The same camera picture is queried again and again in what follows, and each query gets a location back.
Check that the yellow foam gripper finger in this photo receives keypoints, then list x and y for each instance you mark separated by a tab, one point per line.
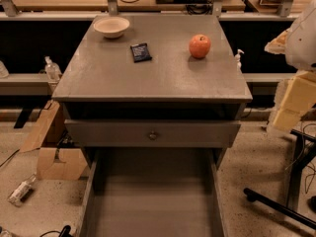
277	45
299	98

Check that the dark blue rxbar wrapper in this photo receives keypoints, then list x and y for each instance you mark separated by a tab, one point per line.
140	52

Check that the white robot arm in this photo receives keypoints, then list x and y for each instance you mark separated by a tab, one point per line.
300	51

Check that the grey drawer cabinet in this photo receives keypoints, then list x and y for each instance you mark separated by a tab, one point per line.
103	82

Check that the round drawer knob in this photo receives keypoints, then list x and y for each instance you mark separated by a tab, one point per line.
152	135

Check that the grey middle drawer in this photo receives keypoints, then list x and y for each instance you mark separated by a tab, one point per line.
170	133

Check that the grey open bottom drawer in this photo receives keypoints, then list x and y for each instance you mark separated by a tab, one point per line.
148	192

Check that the white pump dispenser bottle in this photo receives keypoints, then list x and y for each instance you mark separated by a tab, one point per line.
238	55

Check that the red apple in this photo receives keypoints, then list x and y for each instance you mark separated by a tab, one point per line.
199	46

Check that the black chair base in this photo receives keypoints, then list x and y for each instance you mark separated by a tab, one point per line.
304	153

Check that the white ceramic bowl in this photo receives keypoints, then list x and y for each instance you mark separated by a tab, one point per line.
111	27

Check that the brown cardboard box pieces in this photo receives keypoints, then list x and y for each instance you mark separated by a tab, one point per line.
55	162

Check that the plastic bottle lying on floor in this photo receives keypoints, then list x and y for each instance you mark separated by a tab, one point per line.
16	196

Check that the metal shelf rail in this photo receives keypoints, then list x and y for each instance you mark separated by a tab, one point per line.
90	16

